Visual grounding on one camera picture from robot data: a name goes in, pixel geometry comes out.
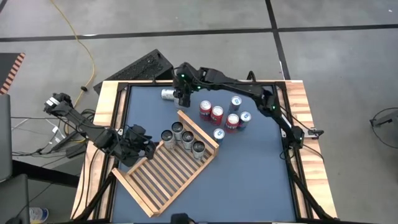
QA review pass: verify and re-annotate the bamboo slatted shelf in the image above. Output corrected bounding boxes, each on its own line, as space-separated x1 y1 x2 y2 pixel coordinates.
111 109 220 218

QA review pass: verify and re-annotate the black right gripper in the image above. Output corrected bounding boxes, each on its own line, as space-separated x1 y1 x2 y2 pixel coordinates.
172 62 200 108

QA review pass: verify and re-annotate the person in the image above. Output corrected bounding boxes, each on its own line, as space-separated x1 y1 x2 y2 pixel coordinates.
170 213 190 224

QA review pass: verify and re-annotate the black mat with striped edge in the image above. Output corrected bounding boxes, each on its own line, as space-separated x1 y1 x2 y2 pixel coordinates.
0 52 25 96

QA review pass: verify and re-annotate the Red Bull can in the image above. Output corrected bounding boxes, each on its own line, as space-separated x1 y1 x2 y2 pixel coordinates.
238 111 252 131
213 128 226 144
229 95 243 114

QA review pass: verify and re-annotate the white blue package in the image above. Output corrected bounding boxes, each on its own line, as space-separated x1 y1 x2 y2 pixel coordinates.
29 207 50 224

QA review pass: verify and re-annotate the black power brick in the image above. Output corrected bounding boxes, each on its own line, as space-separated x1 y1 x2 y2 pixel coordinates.
64 142 87 159

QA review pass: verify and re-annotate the Celsius Tropical Vibe can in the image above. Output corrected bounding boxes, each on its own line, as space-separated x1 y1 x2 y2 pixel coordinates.
160 88 176 101
160 129 175 150

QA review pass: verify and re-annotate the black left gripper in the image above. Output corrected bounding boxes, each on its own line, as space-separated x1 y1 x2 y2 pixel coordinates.
116 124 158 167

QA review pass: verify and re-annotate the red Fanta can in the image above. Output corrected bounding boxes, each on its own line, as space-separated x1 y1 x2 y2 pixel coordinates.
199 100 213 121
210 105 224 126
224 113 240 134

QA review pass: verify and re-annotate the grey equipment case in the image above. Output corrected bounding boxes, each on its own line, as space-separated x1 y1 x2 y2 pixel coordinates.
0 93 13 183

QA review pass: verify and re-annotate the yellow cable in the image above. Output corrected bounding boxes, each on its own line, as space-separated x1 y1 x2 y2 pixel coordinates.
49 0 96 144

